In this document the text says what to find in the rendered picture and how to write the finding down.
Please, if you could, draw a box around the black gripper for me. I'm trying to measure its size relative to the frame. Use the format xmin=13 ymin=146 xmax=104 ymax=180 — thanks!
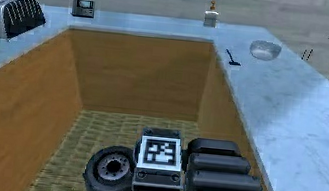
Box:
xmin=81 ymin=142 xmax=139 ymax=191

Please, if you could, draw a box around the small black box device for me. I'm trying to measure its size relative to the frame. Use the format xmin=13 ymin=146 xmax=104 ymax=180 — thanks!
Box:
xmin=71 ymin=0 xmax=96 ymax=19

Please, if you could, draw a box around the black spatula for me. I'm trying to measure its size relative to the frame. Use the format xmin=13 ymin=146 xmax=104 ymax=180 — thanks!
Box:
xmin=224 ymin=48 xmax=243 ymax=68

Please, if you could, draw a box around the brown cupboard with blue worktop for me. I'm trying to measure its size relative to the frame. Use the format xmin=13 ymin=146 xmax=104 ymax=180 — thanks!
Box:
xmin=0 ymin=0 xmax=329 ymax=191

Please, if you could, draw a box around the silver and black toaster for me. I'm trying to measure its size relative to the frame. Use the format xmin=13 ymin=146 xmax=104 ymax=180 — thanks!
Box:
xmin=0 ymin=0 xmax=49 ymax=45

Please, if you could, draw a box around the grey soap dispenser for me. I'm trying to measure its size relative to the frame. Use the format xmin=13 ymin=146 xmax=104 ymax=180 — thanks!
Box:
xmin=202 ymin=0 xmax=221 ymax=29

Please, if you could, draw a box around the grey bowl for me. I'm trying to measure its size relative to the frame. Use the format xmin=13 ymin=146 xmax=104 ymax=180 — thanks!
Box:
xmin=247 ymin=38 xmax=283 ymax=63

